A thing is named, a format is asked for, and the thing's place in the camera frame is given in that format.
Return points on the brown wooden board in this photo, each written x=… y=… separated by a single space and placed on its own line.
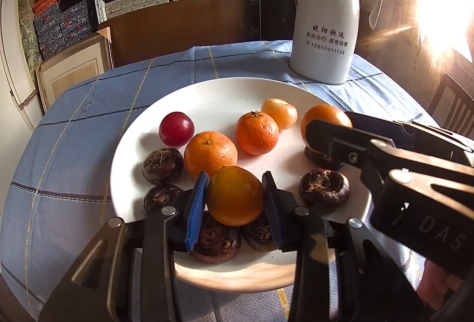
x=177 y=29

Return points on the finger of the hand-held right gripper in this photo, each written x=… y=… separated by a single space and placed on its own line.
x=407 y=129
x=333 y=138

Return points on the white round plate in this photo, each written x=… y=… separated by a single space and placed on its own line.
x=222 y=96

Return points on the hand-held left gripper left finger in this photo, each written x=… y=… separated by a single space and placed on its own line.
x=196 y=211

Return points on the person's right hand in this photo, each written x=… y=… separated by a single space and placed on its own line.
x=439 y=287

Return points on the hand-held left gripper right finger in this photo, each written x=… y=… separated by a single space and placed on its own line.
x=272 y=211

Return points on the dark water chestnut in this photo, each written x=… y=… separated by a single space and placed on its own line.
x=324 y=188
x=218 y=240
x=318 y=158
x=259 y=233
x=163 y=165
x=161 y=198

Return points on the leaning framed panel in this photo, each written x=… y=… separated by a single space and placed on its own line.
x=70 y=74

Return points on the bright window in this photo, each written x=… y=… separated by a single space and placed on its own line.
x=448 y=0

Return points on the orange mandarin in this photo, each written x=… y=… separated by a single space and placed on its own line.
x=210 y=153
x=326 y=114
x=256 y=132

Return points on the green marbled panel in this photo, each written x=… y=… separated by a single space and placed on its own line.
x=29 y=44

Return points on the stack of blue patterned boxes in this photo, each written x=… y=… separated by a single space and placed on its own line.
x=63 y=24

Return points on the dark flat screen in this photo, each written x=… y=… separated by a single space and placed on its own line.
x=277 y=14

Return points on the blue checked tablecloth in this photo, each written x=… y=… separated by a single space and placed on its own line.
x=63 y=166

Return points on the pale yellow mandarin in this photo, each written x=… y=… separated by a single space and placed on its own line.
x=279 y=113

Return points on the red plum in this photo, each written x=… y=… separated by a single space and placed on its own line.
x=176 y=128

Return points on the wooden slatted chair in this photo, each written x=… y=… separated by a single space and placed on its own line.
x=453 y=105

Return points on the yellow-orange mandarin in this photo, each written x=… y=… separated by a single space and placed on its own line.
x=234 y=196

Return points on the white thermos jug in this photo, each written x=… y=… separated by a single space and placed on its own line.
x=326 y=22

